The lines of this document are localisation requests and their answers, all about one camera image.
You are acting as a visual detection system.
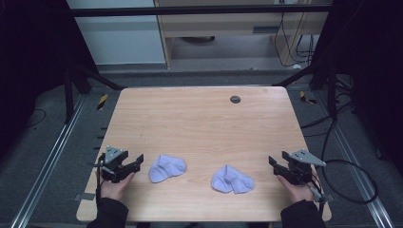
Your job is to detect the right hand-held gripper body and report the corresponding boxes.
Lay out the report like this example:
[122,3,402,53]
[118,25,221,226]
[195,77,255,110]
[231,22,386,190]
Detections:
[283,149,327,186]

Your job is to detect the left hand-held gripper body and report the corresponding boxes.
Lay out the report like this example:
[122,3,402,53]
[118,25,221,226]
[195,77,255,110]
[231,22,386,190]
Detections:
[94,145,134,184]

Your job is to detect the light purple ankle sock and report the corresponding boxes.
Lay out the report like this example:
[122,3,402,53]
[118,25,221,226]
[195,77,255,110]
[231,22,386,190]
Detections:
[148,154,187,184]
[210,163,256,195]

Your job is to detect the person's right hand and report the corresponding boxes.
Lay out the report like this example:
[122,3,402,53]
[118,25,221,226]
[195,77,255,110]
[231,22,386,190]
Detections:
[277,175,318,204]

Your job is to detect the person's left hand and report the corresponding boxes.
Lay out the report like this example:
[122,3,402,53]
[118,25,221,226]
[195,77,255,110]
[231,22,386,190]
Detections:
[99,172,136,201]

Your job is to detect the grey tape strip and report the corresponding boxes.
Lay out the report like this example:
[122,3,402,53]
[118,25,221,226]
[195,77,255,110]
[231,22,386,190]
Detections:
[72,192,96,202]

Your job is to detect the yellow black striped tape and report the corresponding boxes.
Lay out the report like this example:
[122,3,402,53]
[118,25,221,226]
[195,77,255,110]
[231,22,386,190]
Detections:
[298,90,318,105]
[96,93,109,111]

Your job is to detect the black metal stand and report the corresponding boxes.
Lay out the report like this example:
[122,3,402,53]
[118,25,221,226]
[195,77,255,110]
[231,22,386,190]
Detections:
[271,61,339,119]
[62,62,126,125]

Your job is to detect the black curtain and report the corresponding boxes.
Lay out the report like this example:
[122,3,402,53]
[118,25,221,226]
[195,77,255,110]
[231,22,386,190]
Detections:
[0,0,98,156]
[311,0,403,177]

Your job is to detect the white cabinet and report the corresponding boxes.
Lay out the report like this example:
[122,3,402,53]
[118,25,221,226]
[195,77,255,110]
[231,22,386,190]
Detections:
[66,0,167,67]

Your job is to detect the light wooden desk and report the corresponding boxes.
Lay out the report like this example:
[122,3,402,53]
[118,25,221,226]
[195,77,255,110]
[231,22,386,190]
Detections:
[153,0,335,69]

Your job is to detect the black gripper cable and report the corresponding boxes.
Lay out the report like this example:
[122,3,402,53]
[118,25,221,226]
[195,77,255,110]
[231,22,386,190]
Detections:
[94,154,106,204]

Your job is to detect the black floor cables bundle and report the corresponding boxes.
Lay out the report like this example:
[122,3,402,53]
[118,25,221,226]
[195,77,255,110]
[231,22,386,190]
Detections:
[299,75,355,139]

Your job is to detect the aluminium floor rail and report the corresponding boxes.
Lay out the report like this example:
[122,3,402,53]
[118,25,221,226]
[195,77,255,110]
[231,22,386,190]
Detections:
[10,94,87,228]
[316,90,396,228]

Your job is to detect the black looped floor cable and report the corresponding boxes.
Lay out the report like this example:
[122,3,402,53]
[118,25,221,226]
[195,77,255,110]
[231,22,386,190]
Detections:
[320,159,379,205]

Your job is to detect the thin black floor cable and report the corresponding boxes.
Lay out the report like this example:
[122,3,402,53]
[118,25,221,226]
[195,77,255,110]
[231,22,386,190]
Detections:
[24,108,48,128]

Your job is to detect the black cables under desk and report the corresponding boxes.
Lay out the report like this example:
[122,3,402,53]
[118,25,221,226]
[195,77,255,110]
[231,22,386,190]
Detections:
[273,11,316,68]

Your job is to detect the black horizontal frame bar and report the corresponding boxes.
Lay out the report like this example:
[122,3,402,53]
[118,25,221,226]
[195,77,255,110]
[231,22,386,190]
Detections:
[68,4,335,18]

